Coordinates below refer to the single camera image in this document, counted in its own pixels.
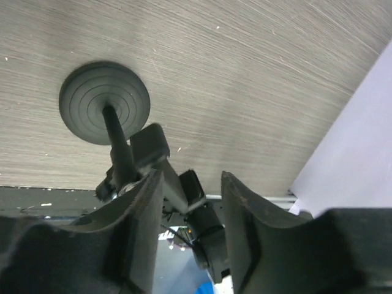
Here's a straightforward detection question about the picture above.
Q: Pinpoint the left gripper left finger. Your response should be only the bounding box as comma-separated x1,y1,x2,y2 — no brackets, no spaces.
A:
1,170,164,293

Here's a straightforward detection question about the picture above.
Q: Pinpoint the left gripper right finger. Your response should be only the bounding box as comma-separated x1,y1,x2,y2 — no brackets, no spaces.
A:
221,171,391,293

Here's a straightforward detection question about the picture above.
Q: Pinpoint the black phone stand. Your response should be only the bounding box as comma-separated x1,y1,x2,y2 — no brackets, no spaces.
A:
59,61,206,215

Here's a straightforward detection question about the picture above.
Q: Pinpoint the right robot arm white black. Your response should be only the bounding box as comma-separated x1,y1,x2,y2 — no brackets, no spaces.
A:
186,203,230,284

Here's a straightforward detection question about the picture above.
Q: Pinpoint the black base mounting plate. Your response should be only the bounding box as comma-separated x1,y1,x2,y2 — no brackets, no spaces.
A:
1,187,104,219

